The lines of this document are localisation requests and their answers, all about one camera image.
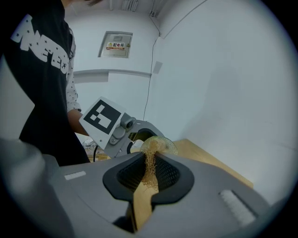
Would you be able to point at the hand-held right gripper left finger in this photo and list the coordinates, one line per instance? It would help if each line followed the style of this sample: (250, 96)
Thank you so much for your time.
(93, 186)

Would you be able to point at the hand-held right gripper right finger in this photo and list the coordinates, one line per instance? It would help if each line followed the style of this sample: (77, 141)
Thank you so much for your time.
(205, 204)

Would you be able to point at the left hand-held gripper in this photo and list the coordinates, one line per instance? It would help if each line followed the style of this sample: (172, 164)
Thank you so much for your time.
(102, 116)

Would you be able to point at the golden mesh scrubber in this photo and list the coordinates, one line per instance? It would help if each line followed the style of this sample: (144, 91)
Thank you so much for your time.
(152, 167)

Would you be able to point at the person's left forearm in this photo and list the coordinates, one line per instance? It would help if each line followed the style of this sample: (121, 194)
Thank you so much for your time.
(75, 120)

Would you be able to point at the person's white dotted sleeve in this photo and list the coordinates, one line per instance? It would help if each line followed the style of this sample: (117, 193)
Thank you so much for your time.
(71, 93)

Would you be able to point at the person's black printed shirt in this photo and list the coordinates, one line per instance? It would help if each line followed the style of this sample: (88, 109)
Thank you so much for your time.
(44, 97)

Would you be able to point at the white wall trunking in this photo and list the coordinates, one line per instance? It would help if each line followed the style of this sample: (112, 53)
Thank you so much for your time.
(111, 74)

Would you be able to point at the grey electrical wall panel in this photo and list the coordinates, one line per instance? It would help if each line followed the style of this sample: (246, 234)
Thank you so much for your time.
(115, 44)

